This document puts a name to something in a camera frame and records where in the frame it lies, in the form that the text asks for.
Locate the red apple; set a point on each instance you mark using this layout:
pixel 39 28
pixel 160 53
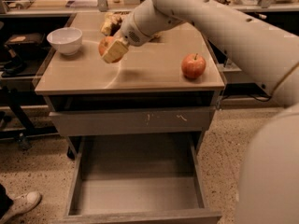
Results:
pixel 193 66

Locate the open middle drawer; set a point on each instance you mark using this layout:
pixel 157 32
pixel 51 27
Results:
pixel 138 179

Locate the orange fruit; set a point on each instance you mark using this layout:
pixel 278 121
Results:
pixel 104 43

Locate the white ceramic bowl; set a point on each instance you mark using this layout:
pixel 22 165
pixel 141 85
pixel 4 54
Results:
pixel 66 41

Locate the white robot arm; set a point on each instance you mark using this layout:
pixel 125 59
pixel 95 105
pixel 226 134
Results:
pixel 268 191

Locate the white sneaker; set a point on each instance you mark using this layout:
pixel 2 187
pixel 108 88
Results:
pixel 21 205

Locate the closed top drawer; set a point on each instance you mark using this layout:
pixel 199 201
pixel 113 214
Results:
pixel 131 121

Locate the brown snack bag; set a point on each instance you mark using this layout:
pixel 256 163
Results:
pixel 110 24

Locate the grey drawer cabinet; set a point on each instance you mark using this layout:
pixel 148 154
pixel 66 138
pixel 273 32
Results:
pixel 147 77

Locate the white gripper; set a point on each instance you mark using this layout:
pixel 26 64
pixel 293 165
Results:
pixel 131 32

